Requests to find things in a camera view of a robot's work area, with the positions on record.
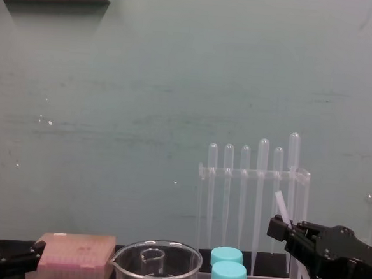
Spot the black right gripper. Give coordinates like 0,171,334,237
263,213,372,279

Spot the clear acrylic pipette rack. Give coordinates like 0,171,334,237
190,161,312,279

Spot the teal capped vial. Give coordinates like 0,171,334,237
209,245,244,269
211,259,249,279

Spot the short clear plastic pipette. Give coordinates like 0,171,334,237
233,144,252,252
217,143,236,245
201,142,220,249
266,146,285,255

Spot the pink pipette tip box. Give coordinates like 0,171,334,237
24,229,118,279

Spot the long clear plastic pipette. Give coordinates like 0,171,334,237
279,131,303,275
248,138,271,277

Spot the large glass beaker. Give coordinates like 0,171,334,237
109,236,206,279

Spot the small glass beaker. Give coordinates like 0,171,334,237
138,247,167,275

